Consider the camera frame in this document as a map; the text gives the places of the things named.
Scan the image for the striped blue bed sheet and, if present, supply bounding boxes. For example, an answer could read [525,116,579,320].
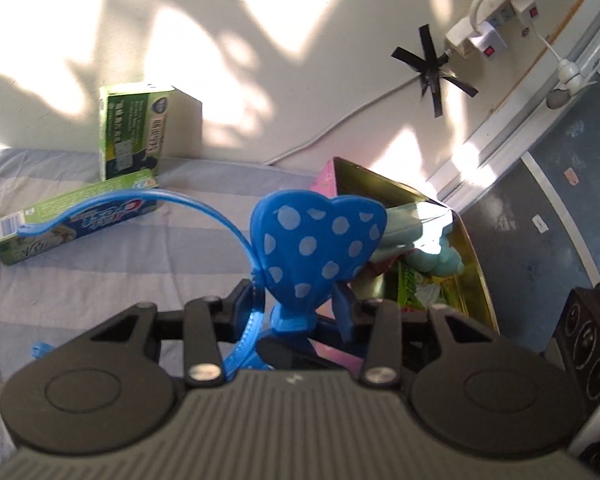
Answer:
[0,158,314,465]

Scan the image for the green toothpaste box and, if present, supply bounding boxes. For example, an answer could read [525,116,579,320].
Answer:
[0,169,158,266]

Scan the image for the white cable on wall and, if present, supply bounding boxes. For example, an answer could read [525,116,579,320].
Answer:
[262,66,426,167]

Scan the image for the blue polka-dot heart headband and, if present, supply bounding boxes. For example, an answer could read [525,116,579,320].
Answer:
[17,186,389,376]

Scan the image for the black tape cross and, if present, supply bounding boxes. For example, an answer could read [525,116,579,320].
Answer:
[391,24,478,118]

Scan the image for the green medicine box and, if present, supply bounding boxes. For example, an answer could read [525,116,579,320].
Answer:
[99,82,202,180]

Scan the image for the pink biscuit tin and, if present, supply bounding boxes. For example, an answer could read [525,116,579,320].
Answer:
[306,156,502,376]

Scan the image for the white window frame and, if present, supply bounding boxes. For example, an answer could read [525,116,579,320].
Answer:
[427,0,600,211]

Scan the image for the light blue plush toy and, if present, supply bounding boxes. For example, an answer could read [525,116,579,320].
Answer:
[370,202,464,278]

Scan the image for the white power strip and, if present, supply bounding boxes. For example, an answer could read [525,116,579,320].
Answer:
[445,0,539,58]

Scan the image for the green snack packet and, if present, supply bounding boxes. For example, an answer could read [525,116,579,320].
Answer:
[396,260,462,311]

